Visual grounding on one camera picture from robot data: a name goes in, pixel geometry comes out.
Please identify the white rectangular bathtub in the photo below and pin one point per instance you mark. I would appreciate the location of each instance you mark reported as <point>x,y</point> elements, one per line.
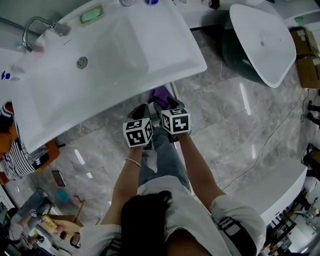
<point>280,190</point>

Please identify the round wooden stool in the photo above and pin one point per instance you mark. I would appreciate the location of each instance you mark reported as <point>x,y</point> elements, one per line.
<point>70,220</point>

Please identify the yellow book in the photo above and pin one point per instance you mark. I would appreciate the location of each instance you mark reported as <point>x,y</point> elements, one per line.
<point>50,222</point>

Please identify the green and white bathtub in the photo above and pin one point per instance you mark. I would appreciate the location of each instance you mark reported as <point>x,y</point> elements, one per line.
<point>262,42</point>

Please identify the small red plastic piece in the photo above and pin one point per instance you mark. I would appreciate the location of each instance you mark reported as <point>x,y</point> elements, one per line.
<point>76,198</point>

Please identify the purple cloth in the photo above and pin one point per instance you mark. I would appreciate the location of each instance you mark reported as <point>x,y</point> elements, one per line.
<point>160,96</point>

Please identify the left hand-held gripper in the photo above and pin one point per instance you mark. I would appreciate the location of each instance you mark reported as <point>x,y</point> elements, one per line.
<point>136,135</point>

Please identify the person's right forearm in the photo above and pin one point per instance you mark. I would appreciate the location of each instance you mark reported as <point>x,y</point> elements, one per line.
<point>197,170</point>

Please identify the white vanity cabinet with sink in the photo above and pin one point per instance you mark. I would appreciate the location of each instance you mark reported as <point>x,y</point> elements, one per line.
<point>75,87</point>

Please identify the small black bottle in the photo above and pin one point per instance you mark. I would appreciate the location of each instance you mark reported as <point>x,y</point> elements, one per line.
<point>215,3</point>

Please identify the orange cushion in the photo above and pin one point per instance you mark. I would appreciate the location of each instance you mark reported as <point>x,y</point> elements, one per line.
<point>5,142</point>

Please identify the clear pump bottle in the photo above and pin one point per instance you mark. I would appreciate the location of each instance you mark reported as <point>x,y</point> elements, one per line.
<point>127,2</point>

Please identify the pink cup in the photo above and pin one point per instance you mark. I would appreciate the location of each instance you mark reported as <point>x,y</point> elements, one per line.
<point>37,48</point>

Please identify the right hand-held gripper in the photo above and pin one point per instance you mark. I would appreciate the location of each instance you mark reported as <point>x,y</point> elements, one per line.
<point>176,122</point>

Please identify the small bottle with blue pump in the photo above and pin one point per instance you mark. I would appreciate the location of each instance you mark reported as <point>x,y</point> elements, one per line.
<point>15,75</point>

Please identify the small green object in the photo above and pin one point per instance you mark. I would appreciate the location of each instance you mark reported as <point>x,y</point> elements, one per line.
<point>299,19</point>

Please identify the person's white shirt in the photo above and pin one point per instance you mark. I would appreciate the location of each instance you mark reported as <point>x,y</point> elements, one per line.
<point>190,207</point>

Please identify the person's left forearm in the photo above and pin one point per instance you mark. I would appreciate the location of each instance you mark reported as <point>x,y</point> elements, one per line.
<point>122,185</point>

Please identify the tall white blue bottle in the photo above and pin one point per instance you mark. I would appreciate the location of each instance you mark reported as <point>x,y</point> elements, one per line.
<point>152,1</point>

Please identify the chrome faucet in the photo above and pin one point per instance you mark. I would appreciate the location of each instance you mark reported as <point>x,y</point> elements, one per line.
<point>61,28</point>

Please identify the orange sofa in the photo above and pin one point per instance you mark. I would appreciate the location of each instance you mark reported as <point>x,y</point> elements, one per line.
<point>50,155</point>

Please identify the maroon notebook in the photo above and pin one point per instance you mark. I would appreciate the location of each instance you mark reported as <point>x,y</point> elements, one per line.
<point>59,178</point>

